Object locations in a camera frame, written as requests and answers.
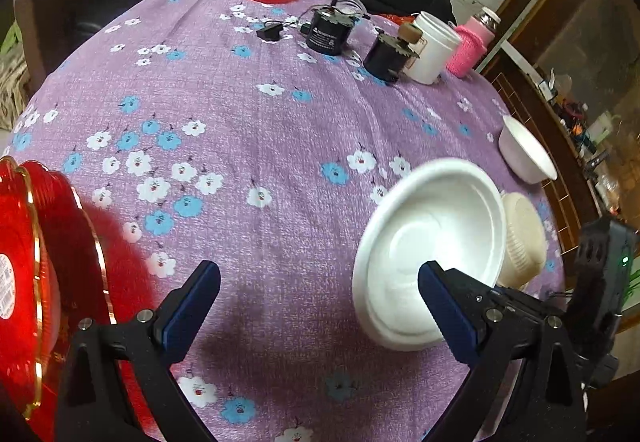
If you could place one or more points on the patterned cushion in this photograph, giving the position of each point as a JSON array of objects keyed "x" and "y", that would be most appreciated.
[{"x": 15, "y": 92}]

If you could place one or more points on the white plastic tub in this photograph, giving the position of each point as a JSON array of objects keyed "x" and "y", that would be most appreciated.
[{"x": 435, "y": 52}]

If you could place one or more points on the green cloth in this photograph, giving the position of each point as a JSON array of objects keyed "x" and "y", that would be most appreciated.
[{"x": 9, "y": 39}]

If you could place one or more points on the red plate with gold print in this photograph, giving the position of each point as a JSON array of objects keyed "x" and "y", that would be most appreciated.
[{"x": 60, "y": 232}]

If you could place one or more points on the purple floral tablecloth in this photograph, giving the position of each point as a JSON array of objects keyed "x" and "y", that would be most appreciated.
[{"x": 280, "y": 172}]

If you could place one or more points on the large white bowl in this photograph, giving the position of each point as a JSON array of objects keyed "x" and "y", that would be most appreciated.
[{"x": 425, "y": 232}]

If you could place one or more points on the clear round lid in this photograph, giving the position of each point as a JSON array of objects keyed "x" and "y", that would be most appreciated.
[{"x": 357, "y": 4}]

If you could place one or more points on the bottle with pink sleeve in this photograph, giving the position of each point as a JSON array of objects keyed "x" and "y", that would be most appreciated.
[{"x": 467, "y": 47}]

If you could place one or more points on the wooden sideboard cabinet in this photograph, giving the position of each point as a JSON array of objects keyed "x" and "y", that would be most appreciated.
[{"x": 575, "y": 72}]

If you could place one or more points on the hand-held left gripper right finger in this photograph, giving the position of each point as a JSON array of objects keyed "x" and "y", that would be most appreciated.
[{"x": 447, "y": 317}]

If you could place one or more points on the small white bowl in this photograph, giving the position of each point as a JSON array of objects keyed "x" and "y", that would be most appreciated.
[{"x": 525, "y": 149}]

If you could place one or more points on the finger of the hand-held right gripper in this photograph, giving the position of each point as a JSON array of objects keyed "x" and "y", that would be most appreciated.
[{"x": 525, "y": 304}]

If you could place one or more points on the black power adapter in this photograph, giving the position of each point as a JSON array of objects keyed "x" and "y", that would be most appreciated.
[{"x": 269, "y": 32}]

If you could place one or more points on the black motor with label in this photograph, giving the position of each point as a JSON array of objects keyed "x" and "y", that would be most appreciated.
[{"x": 327, "y": 37}]

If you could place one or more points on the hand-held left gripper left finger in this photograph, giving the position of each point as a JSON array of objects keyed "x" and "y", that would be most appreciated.
[{"x": 187, "y": 317}]

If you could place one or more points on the plain black motor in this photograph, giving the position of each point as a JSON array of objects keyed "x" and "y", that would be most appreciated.
[{"x": 385, "y": 59}]

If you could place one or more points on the cream plastic bowl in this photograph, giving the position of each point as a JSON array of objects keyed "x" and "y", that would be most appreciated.
[{"x": 525, "y": 242}]

